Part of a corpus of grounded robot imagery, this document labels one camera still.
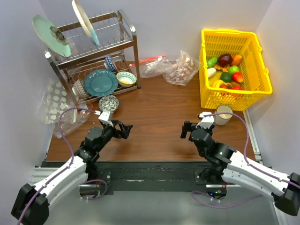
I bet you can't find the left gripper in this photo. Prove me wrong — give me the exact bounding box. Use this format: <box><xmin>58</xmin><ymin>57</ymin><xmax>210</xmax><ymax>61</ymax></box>
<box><xmin>96</xmin><ymin>120</ymin><xmax>132</xmax><ymax>152</ymax></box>

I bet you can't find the red toy tomato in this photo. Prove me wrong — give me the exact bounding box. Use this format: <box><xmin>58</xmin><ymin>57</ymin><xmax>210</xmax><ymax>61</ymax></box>
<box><xmin>231</xmin><ymin>86</ymin><xmax>243</xmax><ymax>98</ymax></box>

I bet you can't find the clear zip top bag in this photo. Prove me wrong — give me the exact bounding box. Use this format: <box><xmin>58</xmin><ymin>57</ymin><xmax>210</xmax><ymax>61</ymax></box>
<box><xmin>139</xmin><ymin>56</ymin><xmax>169</xmax><ymax>78</ymax></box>

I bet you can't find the yellow toy banana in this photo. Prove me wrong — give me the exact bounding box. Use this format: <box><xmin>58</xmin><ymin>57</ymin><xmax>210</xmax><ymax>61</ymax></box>
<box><xmin>212</xmin><ymin>80</ymin><xmax>232</xmax><ymax>89</ymax></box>

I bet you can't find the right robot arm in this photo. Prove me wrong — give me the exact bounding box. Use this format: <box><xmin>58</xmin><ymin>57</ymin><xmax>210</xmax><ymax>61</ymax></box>
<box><xmin>180</xmin><ymin>121</ymin><xmax>300</xmax><ymax>216</ymax></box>

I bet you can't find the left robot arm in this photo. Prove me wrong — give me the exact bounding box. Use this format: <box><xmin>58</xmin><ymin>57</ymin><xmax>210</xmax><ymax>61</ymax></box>
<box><xmin>11</xmin><ymin>120</ymin><xmax>133</xmax><ymax>225</ymax></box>

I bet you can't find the crumpled pink printed bag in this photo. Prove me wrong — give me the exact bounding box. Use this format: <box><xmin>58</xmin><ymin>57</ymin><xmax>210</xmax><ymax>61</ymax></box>
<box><xmin>162</xmin><ymin>51</ymin><xmax>200</xmax><ymax>86</ymax></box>

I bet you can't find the white toy food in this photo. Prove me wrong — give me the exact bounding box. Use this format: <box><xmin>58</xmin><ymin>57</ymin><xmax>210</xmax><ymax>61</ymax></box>
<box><xmin>207</xmin><ymin>67</ymin><xmax>217</xmax><ymax>78</ymax></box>

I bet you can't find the polka dot plastic bag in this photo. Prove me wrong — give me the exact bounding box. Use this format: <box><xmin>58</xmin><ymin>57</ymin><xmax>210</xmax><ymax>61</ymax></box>
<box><xmin>37</xmin><ymin>78</ymin><xmax>90</xmax><ymax>139</ymax></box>

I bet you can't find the white enamel mug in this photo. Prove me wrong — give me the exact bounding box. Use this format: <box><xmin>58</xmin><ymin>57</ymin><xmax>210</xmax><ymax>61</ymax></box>
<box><xmin>214</xmin><ymin>105</ymin><xmax>233</xmax><ymax>126</ymax></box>

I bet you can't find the yellow inside patterned bowl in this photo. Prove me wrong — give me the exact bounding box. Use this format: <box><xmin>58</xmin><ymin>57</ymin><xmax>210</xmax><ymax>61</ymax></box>
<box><xmin>116</xmin><ymin>71</ymin><xmax>137</xmax><ymax>88</ymax></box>

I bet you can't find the teal scalloped plate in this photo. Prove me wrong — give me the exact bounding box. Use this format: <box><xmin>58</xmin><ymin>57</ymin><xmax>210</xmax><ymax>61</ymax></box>
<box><xmin>84</xmin><ymin>69</ymin><xmax>119</xmax><ymax>97</ymax></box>

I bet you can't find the grey patterned bowl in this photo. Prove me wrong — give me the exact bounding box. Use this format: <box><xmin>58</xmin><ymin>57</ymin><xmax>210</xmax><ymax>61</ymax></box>
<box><xmin>72</xmin><ymin>79</ymin><xmax>89</xmax><ymax>99</ymax></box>

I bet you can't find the dark green toy lime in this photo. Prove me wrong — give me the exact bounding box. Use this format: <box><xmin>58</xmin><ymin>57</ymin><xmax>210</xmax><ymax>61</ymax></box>
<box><xmin>220</xmin><ymin>72</ymin><xmax>232</xmax><ymax>83</ymax></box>

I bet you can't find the brown toy cookie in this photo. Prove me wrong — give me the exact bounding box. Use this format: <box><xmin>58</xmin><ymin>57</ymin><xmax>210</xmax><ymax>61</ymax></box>
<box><xmin>213</xmin><ymin>63</ymin><xmax>230</xmax><ymax>72</ymax></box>

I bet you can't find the green toy vegetable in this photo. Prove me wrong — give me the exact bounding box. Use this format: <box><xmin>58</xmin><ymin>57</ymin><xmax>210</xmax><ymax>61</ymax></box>
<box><xmin>207</xmin><ymin>57</ymin><xmax>218</xmax><ymax>68</ymax></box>

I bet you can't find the metal dish rack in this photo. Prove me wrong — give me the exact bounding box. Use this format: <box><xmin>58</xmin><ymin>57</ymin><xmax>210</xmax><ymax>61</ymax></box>
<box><xmin>45</xmin><ymin>9</ymin><xmax>141</xmax><ymax>105</ymax></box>

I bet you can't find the blue zigzag bowl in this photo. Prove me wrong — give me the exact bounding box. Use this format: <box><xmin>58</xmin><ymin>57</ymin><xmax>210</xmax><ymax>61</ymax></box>
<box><xmin>104</xmin><ymin>55</ymin><xmax>118</xmax><ymax>73</ymax></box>

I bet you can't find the light green toy apple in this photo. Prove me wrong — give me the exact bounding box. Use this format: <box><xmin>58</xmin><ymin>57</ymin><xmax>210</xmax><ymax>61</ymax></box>
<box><xmin>228</xmin><ymin>65</ymin><xmax>240</xmax><ymax>75</ymax></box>

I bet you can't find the dark red toy fruit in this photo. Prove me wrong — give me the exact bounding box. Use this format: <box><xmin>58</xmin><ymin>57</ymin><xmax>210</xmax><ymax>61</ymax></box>
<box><xmin>218</xmin><ymin>53</ymin><xmax>233</xmax><ymax>67</ymax></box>

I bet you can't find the yellow plastic basket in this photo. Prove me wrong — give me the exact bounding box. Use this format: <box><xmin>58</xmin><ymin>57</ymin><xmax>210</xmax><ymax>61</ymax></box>
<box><xmin>199</xmin><ymin>29</ymin><xmax>273</xmax><ymax>111</ymax></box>

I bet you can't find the mint green flower plate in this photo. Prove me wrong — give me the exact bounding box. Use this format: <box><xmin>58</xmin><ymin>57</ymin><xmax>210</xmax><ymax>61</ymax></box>
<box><xmin>32</xmin><ymin>15</ymin><xmax>72</xmax><ymax>58</ymax></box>

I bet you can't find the beige and blue plate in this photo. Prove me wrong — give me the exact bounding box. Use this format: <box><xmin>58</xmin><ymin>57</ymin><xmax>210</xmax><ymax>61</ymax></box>
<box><xmin>72</xmin><ymin>0</ymin><xmax>100</xmax><ymax>46</ymax></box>

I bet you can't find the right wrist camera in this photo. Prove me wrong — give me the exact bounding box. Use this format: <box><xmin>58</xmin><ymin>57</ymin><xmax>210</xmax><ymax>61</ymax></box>
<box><xmin>196</xmin><ymin>112</ymin><xmax>214</xmax><ymax>129</ymax></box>

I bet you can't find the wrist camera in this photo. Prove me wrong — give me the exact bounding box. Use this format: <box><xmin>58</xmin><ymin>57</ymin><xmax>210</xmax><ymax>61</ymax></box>
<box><xmin>98</xmin><ymin>110</ymin><xmax>113</xmax><ymax>126</ymax></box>
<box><xmin>196</xmin><ymin>112</ymin><xmax>214</xmax><ymax>129</ymax></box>

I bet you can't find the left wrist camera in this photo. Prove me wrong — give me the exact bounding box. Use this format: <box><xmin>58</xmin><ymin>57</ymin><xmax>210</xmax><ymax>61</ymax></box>
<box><xmin>98</xmin><ymin>110</ymin><xmax>113</xmax><ymax>126</ymax></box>

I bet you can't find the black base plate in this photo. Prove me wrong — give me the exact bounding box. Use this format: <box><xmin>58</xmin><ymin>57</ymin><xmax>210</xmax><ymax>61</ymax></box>
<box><xmin>70</xmin><ymin>161</ymin><xmax>237</xmax><ymax>196</ymax></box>

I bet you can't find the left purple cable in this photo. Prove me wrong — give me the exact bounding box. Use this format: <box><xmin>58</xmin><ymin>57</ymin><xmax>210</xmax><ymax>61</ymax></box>
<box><xmin>16</xmin><ymin>107</ymin><xmax>100</xmax><ymax>225</ymax></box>

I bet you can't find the aluminium frame rail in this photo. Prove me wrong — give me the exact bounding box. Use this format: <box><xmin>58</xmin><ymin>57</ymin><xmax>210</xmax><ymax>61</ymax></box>
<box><xmin>243</xmin><ymin>110</ymin><xmax>263</xmax><ymax>165</ymax></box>

